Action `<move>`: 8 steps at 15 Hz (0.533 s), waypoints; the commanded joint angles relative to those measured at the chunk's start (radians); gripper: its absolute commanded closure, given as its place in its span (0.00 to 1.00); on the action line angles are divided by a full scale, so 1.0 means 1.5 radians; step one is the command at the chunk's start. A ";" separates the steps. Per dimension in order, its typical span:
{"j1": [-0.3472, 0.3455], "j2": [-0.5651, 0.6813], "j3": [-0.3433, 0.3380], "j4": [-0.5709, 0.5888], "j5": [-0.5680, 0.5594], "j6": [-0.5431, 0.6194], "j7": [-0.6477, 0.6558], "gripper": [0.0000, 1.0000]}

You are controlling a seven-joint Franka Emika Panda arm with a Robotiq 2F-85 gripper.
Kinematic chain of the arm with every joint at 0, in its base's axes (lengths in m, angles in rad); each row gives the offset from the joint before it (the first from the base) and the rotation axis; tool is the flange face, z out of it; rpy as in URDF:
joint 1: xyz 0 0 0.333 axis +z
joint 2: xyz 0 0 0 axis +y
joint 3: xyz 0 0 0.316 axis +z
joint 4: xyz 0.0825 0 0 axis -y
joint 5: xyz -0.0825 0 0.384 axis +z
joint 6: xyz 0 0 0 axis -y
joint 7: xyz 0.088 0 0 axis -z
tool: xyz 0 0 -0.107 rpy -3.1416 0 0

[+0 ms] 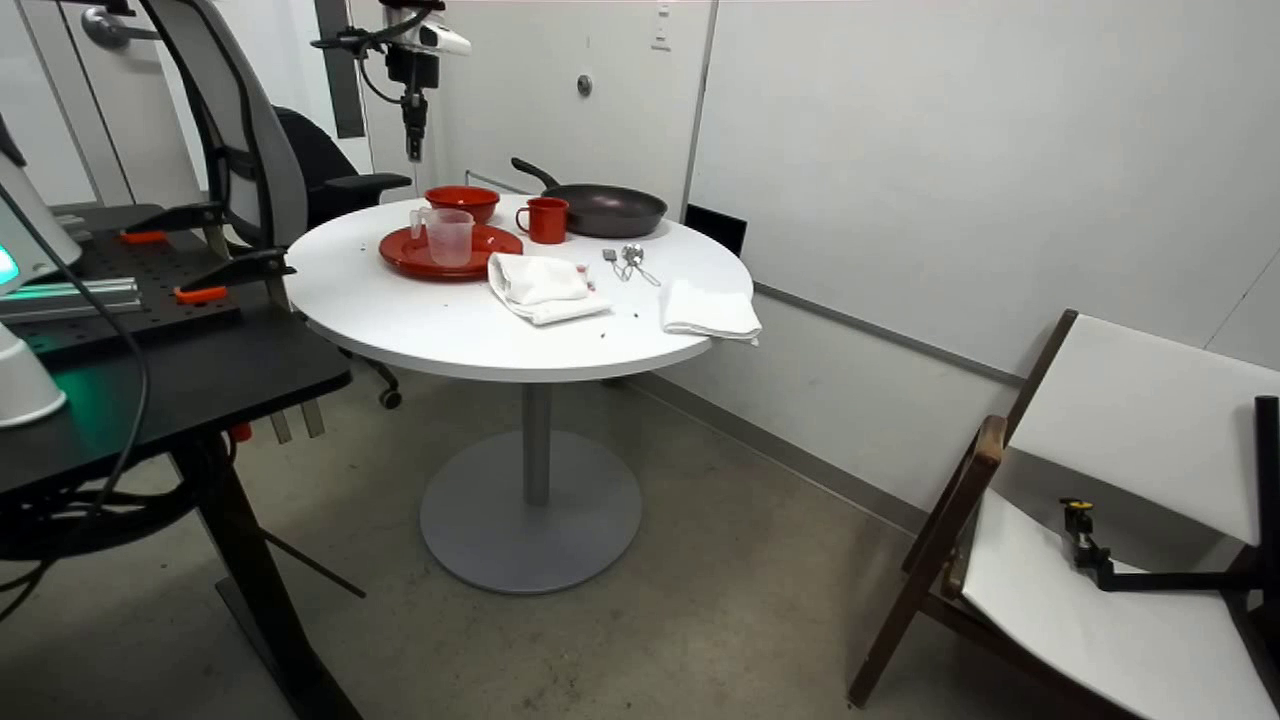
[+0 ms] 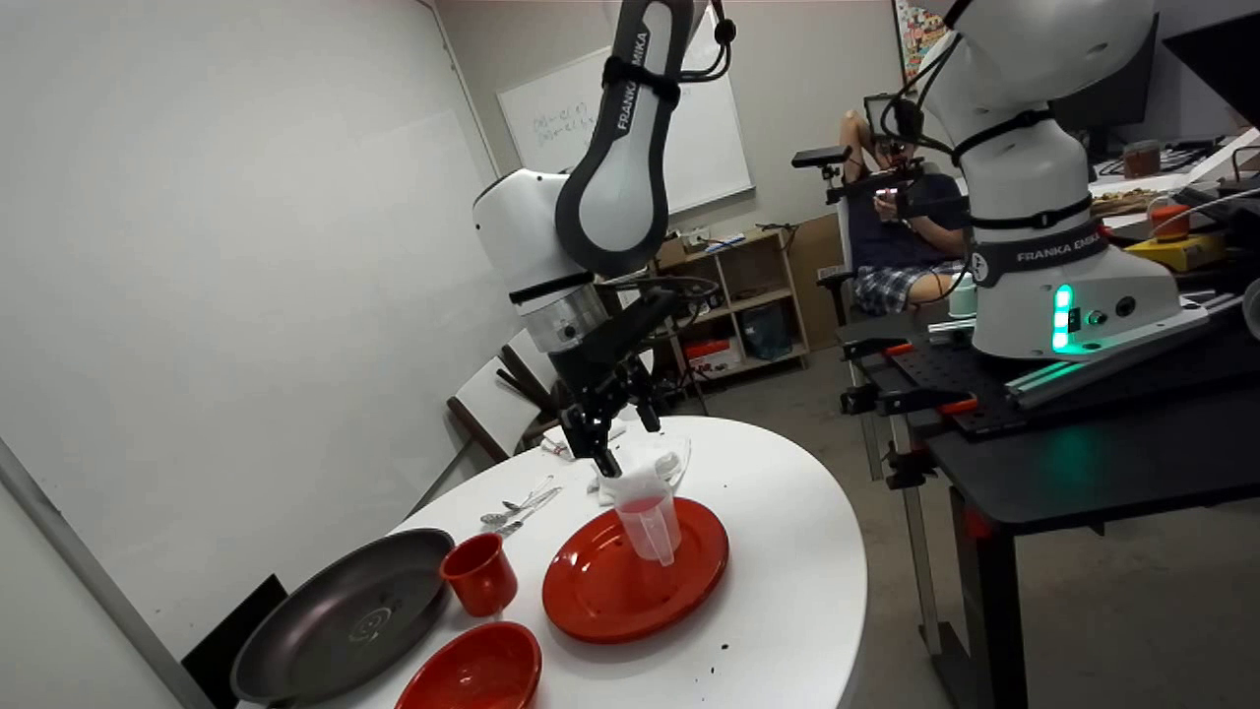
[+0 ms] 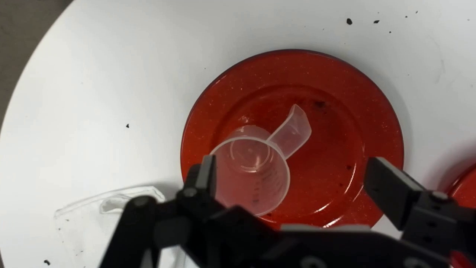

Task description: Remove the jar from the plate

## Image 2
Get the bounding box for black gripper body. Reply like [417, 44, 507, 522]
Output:
[549, 289, 685, 426]

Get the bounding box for clear plastic jar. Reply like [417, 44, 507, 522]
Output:
[589, 436, 698, 570]

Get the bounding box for red plate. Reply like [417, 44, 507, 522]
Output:
[539, 491, 734, 648]

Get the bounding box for red box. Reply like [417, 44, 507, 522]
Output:
[685, 336, 739, 375]

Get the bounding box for silver spoon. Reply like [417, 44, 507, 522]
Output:
[475, 481, 566, 529]
[491, 502, 545, 536]

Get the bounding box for wooden chair white cushions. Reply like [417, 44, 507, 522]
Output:
[449, 323, 571, 462]

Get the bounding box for dark storage bin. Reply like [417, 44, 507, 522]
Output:
[739, 309, 797, 364]

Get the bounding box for wooden shelf unit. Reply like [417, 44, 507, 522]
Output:
[650, 227, 816, 385]

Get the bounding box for red mug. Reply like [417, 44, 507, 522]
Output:
[437, 529, 525, 623]

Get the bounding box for white whiteboard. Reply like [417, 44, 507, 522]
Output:
[497, 44, 761, 221]

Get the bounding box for red bowl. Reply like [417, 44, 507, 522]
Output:
[392, 617, 549, 709]

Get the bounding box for orange black clamp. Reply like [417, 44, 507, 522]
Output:
[839, 331, 924, 418]
[883, 389, 990, 491]

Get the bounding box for dark frying pan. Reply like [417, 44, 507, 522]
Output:
[228, 524, 461, 709]

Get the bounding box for seated person dark shirt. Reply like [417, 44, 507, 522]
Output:
[839, 94, 977, 318]

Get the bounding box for black flat panel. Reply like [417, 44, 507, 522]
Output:
[177, 570, 291, 709]

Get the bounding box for black robot desk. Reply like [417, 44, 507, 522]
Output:
[839, 290, 1260, 709]

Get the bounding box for yellow box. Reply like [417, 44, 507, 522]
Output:
[1127, 231, 1231, 275]

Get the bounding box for black monitor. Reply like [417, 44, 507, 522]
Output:
[1158, 10, 1260, 136]

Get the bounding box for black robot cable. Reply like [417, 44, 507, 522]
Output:
[673, 0, 739, 91]

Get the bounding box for colourful wall poster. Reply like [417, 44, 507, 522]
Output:
[891, 0, 953, 88]

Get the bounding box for silver metal rail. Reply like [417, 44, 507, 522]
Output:
[1005, 289, 1247, 407]

